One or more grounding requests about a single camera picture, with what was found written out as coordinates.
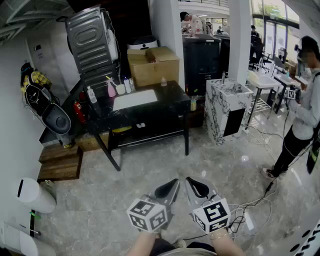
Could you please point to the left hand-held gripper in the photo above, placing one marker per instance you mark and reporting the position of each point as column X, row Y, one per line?
column 147, row 215

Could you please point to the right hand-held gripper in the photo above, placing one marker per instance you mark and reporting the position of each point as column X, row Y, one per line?
column 212, row 215

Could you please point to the small bottle with gold cap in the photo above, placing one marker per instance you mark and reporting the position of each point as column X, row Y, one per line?
column 163, row 82

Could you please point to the person's left forearm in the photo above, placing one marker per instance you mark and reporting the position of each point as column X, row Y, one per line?
column 142, row 243

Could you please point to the person's right forearm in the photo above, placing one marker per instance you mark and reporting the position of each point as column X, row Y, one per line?
column 227, row 245

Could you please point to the white sink basin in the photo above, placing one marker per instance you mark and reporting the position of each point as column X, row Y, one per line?
column 135, row 99

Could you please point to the white bottle with blue sprayer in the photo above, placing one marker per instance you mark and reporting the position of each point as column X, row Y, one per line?
column 127, row 85

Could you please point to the clear plastic water bottle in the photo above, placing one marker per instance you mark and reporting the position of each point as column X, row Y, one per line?
column 92, row 95

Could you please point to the person's dark trousers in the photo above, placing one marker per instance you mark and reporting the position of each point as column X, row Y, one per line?
column 162, row 243

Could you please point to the person's white shoe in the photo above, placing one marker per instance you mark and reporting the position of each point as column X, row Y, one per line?
column 180, row 243

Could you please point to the black vanity stand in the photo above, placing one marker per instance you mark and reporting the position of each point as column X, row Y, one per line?
column 186, row 135

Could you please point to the person's beige shirt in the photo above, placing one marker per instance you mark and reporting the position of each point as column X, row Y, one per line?
column 190, row 252

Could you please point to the small white case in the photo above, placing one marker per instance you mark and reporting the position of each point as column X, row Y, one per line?
column 140, row 125

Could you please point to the yellow basin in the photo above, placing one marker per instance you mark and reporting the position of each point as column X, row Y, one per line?
column 122, row 129

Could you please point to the yellow child's cup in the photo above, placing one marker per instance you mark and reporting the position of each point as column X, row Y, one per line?
column 193, row 104

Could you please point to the wooden steps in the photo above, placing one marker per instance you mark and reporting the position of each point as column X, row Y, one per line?
column 60, row 162

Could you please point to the white perforated panel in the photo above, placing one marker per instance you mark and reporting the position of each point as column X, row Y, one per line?
column 305, row 240

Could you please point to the pink cup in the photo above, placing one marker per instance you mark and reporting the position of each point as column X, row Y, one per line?
column 111, row 91

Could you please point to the red fire extinguisher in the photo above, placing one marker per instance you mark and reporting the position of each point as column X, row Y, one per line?
column 79, row 111

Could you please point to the large cardboard box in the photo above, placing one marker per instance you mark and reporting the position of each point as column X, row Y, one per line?
column 152, row 67

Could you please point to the yellow-tipped toothbrush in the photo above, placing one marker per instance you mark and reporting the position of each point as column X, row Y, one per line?
column 110, row 78

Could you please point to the black cabinet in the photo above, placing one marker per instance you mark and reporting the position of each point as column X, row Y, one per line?
column 201, row 62

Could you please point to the black ribbed appliance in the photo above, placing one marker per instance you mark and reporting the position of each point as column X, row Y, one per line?
column 100, row 80

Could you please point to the dark grey floor appliance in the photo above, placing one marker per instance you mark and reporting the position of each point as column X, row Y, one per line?
column 56, row 118

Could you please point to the white cylindrical appliance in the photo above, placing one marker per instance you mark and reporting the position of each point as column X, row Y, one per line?
column 22, row 242
column 32, row 196

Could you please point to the white and black round appliance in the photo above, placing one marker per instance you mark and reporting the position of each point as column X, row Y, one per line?
column 142, row 43

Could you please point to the grey metal washing machine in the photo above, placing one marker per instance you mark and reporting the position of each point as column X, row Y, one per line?
column 90, row 40

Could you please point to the yellow plaid bag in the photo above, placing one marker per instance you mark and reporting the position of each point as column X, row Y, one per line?
column 37, row 77

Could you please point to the white marble pedestal sink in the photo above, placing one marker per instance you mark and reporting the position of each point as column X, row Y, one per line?
column 225, row 107

